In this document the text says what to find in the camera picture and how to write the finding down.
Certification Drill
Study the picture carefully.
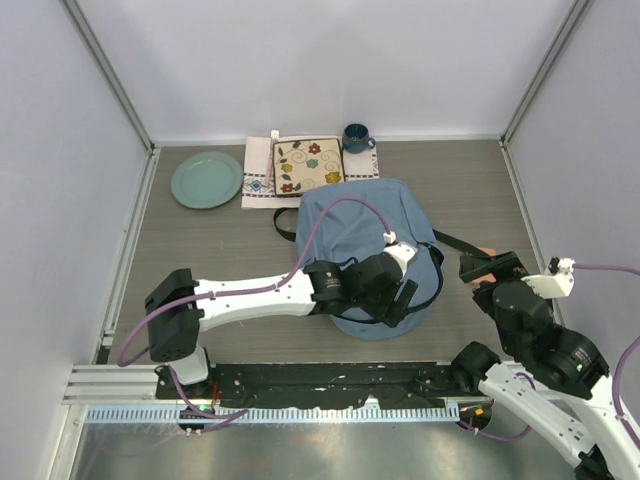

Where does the blue student backpack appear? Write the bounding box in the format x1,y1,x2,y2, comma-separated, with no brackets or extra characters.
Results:
276,179,484,340

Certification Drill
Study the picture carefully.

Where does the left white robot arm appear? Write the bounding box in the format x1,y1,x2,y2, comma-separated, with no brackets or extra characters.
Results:
147,243,418,399

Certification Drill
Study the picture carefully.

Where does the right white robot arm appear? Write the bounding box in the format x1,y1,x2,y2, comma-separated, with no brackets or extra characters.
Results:
451,252,639,479

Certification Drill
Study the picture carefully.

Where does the square floral plate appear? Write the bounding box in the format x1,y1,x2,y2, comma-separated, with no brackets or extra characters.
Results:
274,137,346,197

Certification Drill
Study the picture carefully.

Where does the dark blue mug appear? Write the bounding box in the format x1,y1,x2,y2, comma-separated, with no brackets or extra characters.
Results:
342,123,376,154

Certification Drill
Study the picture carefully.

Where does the white patterned placemat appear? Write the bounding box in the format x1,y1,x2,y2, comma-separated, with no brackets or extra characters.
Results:
241,137,380,210

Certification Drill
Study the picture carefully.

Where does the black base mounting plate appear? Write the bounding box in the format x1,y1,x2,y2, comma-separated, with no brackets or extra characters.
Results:
183,362,480,410

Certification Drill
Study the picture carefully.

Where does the white fork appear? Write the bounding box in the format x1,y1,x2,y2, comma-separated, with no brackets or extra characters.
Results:
265,130,280,194

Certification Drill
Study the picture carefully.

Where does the green round plate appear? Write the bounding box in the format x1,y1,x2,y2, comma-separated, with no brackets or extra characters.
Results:
170,151,244,209

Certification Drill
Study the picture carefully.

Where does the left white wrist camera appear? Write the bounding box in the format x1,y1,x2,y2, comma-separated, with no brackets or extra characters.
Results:
383,231,419,276

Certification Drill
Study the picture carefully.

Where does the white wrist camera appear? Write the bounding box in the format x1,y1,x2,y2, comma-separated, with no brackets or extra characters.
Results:
522,257,575,300
383,231,419,276

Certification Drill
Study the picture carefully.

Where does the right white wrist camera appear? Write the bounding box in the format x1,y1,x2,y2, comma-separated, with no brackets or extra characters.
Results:
522,257,575,300

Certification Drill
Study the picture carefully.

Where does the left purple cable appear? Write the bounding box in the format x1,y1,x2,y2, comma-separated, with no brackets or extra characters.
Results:
117,195,396,369

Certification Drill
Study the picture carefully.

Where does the purple cable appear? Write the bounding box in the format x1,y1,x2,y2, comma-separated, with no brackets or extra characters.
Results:
572,262,640,426
117,195,396,369

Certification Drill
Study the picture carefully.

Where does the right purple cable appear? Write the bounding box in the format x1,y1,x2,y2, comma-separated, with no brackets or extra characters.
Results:
572,262,640,426

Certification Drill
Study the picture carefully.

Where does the slotted cable duct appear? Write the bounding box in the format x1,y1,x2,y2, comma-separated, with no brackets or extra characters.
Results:
85,401,460,425

